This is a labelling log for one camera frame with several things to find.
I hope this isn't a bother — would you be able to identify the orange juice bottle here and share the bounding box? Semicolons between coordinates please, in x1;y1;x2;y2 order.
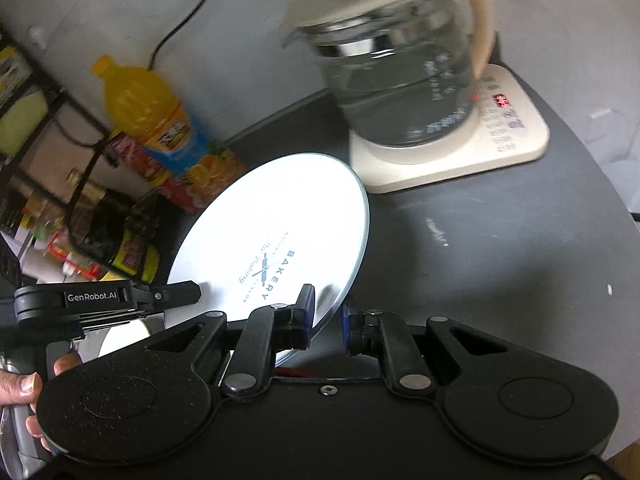
90;54;248;208

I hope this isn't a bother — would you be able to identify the pale green pouch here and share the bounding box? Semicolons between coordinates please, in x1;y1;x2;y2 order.
0;87;50;157

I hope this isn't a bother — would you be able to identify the person's left hand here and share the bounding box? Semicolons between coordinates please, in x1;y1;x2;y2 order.
0;351;82;455

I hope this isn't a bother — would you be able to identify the black power cable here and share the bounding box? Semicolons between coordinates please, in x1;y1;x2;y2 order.
145;0;227;72

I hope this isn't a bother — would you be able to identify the white plate with blue print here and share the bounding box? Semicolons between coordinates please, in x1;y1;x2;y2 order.
165;152;371;366

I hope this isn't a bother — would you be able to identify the glass kettle with cream lid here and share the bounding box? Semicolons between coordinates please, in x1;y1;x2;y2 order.
282;0;494;149

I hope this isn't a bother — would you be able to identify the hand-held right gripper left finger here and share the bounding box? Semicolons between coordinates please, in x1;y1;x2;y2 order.
142;283;317;396

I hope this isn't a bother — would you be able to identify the red drink can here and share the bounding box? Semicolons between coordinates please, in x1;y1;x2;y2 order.
157;175;212;215
106;132;174;184

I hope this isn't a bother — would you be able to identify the black metal rack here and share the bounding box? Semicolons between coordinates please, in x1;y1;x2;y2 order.
0;20;132;282

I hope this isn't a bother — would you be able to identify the soy sauce bottle red handle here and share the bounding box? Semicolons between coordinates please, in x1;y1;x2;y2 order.
66;167;162;284

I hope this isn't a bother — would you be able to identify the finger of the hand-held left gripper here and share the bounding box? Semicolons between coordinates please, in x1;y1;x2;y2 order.
132;281;202;308

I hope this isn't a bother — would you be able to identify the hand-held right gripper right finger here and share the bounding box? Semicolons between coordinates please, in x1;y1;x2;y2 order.
341;305;531;397

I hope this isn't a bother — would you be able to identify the cream kettle base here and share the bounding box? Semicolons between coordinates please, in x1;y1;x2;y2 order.
348;62;551;195

